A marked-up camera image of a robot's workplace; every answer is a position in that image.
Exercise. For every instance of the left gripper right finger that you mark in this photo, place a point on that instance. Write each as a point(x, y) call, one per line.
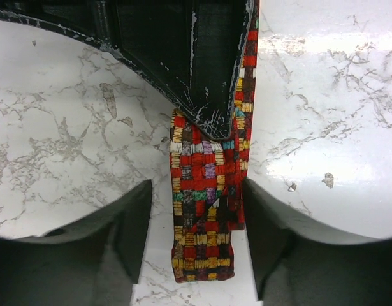
point(297, 260)

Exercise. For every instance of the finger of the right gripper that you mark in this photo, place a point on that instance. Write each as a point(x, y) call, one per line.
point(190, 51)

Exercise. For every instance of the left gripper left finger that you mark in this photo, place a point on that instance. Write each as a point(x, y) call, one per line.
point(95, 260)

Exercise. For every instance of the red patterned tie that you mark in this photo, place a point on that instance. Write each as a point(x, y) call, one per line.
point(206, 179)

